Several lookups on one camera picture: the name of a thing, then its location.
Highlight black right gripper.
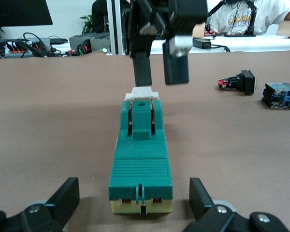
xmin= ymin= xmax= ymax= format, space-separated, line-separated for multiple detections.
xmin=124 ymin=0 xmax=209 ymax=87

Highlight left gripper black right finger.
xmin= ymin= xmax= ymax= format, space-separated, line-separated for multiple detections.
xmin=183 ymin=177 xmax=251 ymax=232

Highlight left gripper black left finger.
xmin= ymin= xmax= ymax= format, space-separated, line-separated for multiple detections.
xmin=8 ymin=177 xmax=81 ymax=232

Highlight green terminal block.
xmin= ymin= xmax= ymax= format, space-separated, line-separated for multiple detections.
xmin=107 ymin=86 xmax=174 ymax=215

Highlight black power adapter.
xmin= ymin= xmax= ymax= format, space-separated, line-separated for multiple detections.
xmin=192 ymin=37 xmax=212 ymax=49

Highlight grey metal equipment box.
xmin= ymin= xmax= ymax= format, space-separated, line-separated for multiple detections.
xmin=69 ymin=32 xmax=111 ymax=56

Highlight person in black clothes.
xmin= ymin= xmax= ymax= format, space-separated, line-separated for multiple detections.
xmin=91 ymin=0 xmax=110 ymax=33

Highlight white background table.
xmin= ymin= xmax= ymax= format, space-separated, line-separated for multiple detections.
xmin=149 ymin=35 xmax=290 ymax=53

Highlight person in white shirt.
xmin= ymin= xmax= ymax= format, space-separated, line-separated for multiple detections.
xmin=209 ymin=0 xmax=290 ymax=37

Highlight brown cardboard piece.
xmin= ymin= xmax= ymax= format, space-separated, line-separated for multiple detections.
xmin=277 ymin=20 xmax=290 ymax=39

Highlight grey power strip orange plugs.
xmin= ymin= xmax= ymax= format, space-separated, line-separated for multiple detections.
xmin=4 ymin=40 xmax=50 ymax=58

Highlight black computer monitor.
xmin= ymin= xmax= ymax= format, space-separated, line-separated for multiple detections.
xmin=0 ymin=0 xmax=53 ymax=28

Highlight aluminium profile post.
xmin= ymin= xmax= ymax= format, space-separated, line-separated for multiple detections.
xmin=106 ymin=0 xmax=127 ymax=56

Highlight black switch with red terminals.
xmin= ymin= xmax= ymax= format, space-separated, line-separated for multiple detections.
xmin=218 ymin=69 xmax=257 ymax=96

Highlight tangled black desk cables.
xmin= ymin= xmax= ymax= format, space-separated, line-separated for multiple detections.
xmin=0 ymin=32 xmax=69 ymax=59

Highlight green push button switch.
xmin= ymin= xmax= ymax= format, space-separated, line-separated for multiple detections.
xmin=261 ymin=82 xmax=290 ymax=110

